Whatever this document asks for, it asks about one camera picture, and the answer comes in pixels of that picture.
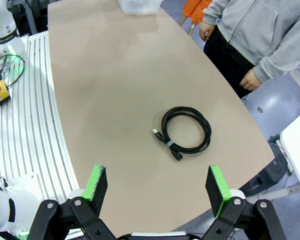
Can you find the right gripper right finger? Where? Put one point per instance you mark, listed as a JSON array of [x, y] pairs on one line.
[[225, 205]]

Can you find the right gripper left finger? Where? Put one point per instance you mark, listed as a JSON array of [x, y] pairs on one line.
[[90, 205]]

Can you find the person's left forearm grey sleeve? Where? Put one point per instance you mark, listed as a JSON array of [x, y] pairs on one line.
[[282, 60]]

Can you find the person's right forearm grey sleeve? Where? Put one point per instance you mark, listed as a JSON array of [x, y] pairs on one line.
[[212, 12]]

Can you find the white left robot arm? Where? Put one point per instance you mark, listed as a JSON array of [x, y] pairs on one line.
[[2, 25]]

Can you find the person's left hand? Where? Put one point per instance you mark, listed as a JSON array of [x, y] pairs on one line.
[[251, 81]]

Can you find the person's right hand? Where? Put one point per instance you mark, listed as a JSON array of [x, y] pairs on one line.
[[207, 31]]

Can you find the black table base foot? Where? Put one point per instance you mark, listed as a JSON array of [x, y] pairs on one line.
[[272, 172]]

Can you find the yellow emergency stop box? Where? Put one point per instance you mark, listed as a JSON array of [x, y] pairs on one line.
[[0, 93]]

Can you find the person in grey hoodie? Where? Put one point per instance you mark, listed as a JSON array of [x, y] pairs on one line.
[[252, 25]]

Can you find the mannequin in yellow hoodie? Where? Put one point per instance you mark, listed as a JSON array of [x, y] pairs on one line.
[[197, 10]]

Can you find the clear plastic storage bin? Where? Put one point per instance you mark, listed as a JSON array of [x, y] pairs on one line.
[[140, 7]]

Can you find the slotted aluminium base plate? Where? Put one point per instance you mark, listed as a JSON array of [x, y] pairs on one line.
[[27, 125]]

